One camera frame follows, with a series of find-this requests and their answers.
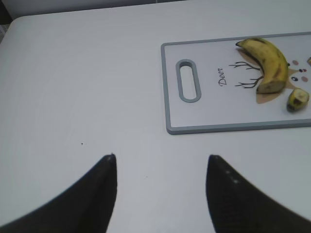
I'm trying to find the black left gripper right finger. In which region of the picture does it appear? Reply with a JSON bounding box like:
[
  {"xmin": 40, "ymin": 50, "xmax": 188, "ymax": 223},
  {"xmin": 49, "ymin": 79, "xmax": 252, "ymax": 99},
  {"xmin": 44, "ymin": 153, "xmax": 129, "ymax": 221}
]
[{"xmin": 206, "ymin": 155, "xmax": 311, "ymax": 233}]

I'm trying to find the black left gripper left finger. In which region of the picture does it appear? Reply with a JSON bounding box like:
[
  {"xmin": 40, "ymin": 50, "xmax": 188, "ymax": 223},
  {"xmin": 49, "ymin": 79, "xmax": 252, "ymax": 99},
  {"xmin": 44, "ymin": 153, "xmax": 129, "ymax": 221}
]
[{"xmin": 0, "ymin": 154, "xmax": 117, "ymax": 233}]

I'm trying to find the white grey-rimmed cutting board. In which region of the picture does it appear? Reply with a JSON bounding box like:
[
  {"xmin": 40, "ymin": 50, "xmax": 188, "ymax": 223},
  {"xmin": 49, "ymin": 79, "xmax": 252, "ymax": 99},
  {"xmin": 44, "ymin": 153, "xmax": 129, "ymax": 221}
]
[{"xmin": 161, "ymin": 32, "xmax": 311, "ymax": 134}]

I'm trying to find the small cut banana end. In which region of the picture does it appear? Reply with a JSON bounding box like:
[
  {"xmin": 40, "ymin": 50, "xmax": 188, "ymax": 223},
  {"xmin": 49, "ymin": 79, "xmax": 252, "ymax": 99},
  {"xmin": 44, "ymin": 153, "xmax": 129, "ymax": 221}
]
[{"xmin": 287, "ymin": 88, "xmax": 310, "ymax": 112}]

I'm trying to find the large yellow banana piece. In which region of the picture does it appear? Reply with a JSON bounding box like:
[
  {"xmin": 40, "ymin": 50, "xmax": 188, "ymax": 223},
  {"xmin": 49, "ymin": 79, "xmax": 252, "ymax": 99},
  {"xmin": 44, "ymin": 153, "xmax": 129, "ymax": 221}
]
[{"xmin": 236, "ymin": 37, "xmax": 289, "ymax": 94}]

